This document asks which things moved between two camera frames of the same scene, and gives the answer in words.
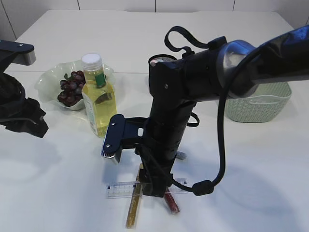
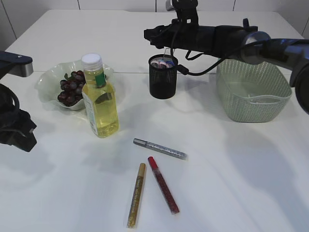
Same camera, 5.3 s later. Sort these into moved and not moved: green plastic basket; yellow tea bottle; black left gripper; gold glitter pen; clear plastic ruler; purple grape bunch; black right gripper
Moved: black right gripper; clear plastic ruler; black left gripper
Not moved: gold glitter pen; green plastic basket; yellow tea bottle; purple grape bunch
